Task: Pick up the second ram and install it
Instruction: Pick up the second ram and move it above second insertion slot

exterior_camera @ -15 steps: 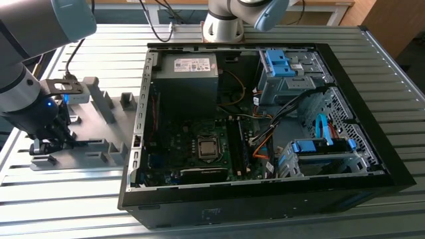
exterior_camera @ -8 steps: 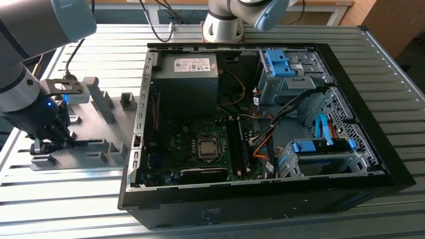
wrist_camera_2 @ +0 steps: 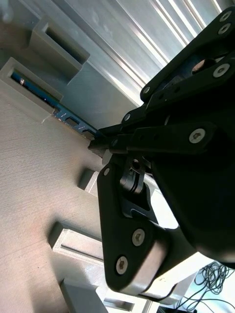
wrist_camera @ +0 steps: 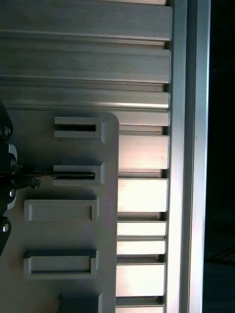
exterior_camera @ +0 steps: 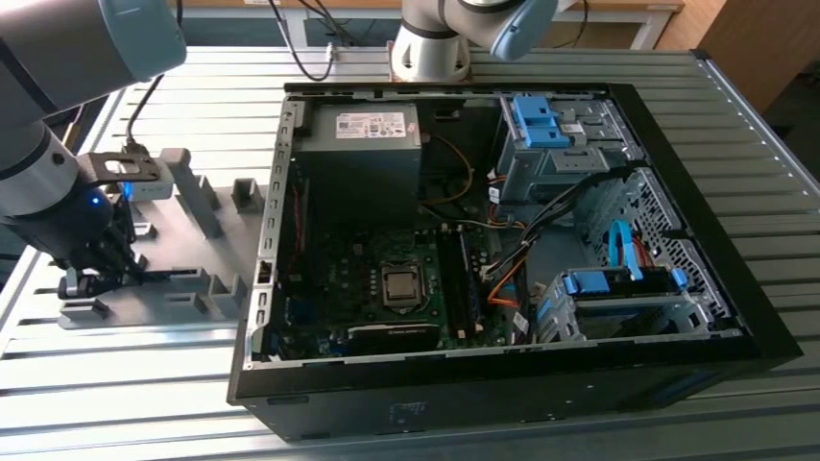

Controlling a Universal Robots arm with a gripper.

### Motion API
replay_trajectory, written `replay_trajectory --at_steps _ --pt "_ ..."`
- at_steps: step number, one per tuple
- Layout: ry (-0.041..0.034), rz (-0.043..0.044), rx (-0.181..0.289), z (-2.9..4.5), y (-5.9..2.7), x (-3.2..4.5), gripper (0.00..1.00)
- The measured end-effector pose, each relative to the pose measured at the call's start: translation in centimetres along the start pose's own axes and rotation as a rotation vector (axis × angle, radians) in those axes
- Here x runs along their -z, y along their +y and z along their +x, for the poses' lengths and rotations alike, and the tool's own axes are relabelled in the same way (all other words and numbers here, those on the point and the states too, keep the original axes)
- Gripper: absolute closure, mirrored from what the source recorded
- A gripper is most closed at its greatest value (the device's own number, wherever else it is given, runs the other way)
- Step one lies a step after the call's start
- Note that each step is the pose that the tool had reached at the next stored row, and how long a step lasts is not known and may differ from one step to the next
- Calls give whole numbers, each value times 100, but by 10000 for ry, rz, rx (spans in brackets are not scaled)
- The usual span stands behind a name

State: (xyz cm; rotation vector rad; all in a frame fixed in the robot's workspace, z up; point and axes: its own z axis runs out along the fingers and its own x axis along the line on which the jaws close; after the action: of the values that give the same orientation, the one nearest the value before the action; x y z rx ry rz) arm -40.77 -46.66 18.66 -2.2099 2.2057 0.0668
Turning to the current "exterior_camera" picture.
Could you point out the blue drive bay bracket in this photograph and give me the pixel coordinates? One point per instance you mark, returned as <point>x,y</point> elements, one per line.
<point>537,125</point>

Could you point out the CPU socket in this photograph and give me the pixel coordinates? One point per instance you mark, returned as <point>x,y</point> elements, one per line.
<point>402,262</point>

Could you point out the grey power supply unit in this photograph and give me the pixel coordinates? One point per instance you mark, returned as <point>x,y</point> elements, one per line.
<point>358,182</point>

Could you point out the silver box wrist camera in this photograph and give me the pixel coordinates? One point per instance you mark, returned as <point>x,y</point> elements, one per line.
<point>150,191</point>

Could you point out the wooden desk white frame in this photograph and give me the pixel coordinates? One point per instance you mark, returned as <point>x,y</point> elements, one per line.
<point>653,29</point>

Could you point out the hard disk in blue carrier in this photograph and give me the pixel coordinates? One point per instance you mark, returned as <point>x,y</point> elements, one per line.
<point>585,282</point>

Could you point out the silver CPU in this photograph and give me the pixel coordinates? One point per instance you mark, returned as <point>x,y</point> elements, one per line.
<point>402,287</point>

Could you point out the wooden cabinet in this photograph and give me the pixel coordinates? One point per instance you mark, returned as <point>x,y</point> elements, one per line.
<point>768,38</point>

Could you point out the black camera bracket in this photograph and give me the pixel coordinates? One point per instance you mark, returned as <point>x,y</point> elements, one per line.
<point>89,168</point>

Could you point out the silver disk bay cage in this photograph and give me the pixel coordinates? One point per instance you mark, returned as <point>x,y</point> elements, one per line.
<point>640,307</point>

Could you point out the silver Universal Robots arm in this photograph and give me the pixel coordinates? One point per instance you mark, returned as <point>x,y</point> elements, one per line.
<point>64,48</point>

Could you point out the grey parts rack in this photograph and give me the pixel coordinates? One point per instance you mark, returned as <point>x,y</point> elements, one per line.
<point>185,249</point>

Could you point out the black PC case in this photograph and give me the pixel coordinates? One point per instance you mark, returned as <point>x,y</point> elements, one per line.
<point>448,398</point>

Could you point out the silver drive cage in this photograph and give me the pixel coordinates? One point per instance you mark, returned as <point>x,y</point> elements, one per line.
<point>544,173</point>

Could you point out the blue RAM stick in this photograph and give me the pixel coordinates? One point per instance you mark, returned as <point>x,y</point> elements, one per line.
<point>169,274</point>

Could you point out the black graphics card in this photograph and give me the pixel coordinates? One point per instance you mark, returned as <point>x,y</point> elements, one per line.
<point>390,341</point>

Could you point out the green motherboard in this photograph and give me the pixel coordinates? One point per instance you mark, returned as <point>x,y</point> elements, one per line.
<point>345,307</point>

